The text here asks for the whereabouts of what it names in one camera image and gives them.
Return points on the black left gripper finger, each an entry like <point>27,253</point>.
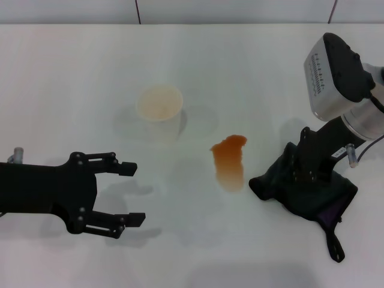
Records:
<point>127,169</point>
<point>135,220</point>

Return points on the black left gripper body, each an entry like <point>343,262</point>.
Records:
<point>45,189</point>

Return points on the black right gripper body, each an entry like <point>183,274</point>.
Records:
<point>315,153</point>

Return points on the dark blue rag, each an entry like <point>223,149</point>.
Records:
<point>300,198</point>

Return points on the white paper cup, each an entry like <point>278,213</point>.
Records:
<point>159,103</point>

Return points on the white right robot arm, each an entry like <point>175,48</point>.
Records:
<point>366,120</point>

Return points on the brown water stain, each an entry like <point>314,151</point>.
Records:
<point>229,162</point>

